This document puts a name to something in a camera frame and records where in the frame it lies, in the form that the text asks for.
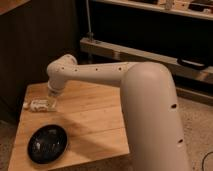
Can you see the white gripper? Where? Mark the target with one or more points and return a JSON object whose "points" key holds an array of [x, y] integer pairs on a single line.
{"points": [[53, 91]]}

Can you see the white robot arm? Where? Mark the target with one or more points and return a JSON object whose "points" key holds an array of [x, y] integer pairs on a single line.
{"points": [[149, 106]]}

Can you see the black ceramic bowl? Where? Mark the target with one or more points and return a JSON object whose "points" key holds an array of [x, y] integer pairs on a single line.
{"points": [[47, 144]]}

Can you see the wooden table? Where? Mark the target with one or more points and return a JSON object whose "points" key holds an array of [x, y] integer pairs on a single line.
{"points": [[92, 118]]}

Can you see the metal pole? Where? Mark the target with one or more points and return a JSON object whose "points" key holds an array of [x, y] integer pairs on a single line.
{"points": [[90, 33]]}

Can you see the long wooden case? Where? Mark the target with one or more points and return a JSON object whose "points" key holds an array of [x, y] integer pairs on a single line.
{"points": [[122, 53]]}

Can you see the wooden shelf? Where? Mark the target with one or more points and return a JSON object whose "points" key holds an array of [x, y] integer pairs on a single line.
{"points": [[169, 6]]}

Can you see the black case handle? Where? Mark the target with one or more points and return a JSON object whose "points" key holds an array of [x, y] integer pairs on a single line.
{"points": [[192, 65]]}

